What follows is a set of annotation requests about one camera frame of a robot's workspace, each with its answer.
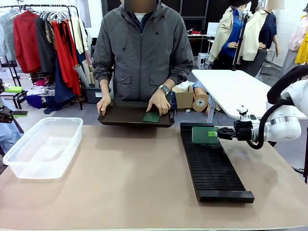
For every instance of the mannequin cream jacket navy shirt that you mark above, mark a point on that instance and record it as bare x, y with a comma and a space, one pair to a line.
264, 31

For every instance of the person's right hand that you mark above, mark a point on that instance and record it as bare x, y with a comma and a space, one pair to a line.
104, 103

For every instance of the grey storage bin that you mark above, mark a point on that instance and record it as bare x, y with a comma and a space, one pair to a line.
90, 96

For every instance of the person in grey hooded jacket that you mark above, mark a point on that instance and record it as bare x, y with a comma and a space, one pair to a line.
142, 60

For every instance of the green PCB board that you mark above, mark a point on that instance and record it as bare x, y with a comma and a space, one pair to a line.
201, 136
151, 118

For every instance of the beige paper roll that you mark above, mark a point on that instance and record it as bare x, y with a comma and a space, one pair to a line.
87, 69

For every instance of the long red hanging dress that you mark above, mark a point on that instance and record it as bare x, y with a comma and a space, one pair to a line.
65, 60

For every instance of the black pole stand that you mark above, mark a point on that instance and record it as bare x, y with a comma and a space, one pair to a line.
240, 41

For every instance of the light grey hanging garment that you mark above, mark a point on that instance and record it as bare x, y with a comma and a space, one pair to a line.
7, 36

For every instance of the black metal clothes rack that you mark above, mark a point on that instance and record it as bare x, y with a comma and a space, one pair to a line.
60, 5

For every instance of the cream hanging garment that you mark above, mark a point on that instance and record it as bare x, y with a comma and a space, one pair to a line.
77, 33

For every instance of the silver wrist watch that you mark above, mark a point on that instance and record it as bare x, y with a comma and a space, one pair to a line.
164, 89

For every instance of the person's left hand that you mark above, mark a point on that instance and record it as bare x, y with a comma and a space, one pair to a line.
161, 103

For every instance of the lying mannequin light blue shirt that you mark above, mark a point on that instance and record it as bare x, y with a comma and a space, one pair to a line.
201, 89

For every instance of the black slotted PCB rack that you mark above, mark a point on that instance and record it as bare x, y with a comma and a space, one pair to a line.
216, 173

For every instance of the white cloth pile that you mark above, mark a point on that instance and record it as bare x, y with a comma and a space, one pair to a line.
38, 90

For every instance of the red hanging shirt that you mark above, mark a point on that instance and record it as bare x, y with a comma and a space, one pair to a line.
26, 43

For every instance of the mannequin beige coat blue shirt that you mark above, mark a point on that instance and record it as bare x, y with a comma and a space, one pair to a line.
231, 31

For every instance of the blue cloth pile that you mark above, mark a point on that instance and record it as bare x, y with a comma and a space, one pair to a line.
34, 101

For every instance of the open cardboard box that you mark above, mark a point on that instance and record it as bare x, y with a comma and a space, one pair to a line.
184, 98

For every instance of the white board panel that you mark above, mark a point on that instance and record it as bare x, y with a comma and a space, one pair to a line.
213, 29

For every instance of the pink cloth pile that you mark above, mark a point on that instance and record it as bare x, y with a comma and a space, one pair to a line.
41, 83

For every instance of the dark brown tray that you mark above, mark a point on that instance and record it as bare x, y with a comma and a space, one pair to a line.
125, 115

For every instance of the yellow garment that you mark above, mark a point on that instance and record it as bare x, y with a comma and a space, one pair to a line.
303, 50

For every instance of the navy hanging garment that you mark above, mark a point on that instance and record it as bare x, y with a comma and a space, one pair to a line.
61, 86

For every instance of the person's left forearm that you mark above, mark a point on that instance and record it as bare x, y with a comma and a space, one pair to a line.
179, 72

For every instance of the person's right forearm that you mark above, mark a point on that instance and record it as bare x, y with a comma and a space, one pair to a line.
102, 72

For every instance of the dark charcoal hanging jacket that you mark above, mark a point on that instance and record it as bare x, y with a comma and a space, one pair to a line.
45, 53

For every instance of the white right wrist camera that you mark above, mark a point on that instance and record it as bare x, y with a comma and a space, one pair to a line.
245, 113

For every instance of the clear plastic storage box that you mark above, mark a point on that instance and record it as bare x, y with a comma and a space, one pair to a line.
36, 172

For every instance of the mannequin pink top grey skirt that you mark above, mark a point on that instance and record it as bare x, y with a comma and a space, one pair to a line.
293, 43

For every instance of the black tripod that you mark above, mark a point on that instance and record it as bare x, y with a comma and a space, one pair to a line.
306, 168

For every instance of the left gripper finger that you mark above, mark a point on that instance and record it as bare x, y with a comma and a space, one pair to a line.
13, 90
20, 114

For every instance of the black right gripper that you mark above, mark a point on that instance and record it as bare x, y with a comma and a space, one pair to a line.
243, 131

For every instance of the white table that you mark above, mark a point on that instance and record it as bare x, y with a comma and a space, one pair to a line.
235, 89

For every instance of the small red cloth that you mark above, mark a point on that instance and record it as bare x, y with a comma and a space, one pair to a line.
196, 32

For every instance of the cream paper roll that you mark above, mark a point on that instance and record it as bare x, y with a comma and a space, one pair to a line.
80, 74

